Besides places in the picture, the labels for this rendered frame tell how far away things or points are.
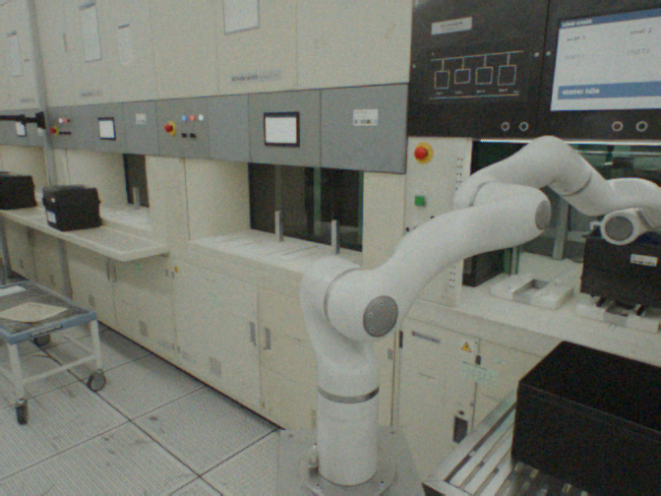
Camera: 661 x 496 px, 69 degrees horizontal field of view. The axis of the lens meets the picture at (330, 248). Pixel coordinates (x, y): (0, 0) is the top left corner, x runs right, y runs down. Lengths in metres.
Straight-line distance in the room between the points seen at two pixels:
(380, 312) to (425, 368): 0.95
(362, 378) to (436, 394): 0.87
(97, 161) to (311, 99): 2.46
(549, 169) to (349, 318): 0.55
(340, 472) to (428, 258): 0.43
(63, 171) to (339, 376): 3.29
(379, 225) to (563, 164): 0.73
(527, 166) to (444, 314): 0.67
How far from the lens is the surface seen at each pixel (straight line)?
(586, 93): 1.38
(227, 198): 2.74
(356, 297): 0.78
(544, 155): 1.10
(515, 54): 1.45
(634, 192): 1.31
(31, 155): 5.43
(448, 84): 1.52
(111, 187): 4.06
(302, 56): 1.89
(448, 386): 1.70
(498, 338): 1.55
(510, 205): 0.96
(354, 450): 0.96
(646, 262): 1.59
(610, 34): 1.38
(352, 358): 0.89
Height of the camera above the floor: 1.42
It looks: 14 degrees down
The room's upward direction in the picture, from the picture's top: straight up
